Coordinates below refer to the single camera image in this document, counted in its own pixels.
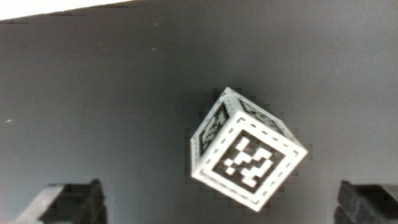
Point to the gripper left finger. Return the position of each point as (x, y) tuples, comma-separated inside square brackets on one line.
[(69, 204)]

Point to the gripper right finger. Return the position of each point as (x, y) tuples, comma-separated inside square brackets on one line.
[(367, 204)]

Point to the white U-shaped obstacle fence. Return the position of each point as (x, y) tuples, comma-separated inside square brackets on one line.
[(23, 8)]

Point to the white tagged nut cube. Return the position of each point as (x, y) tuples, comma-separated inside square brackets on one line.
[(246, 150)]

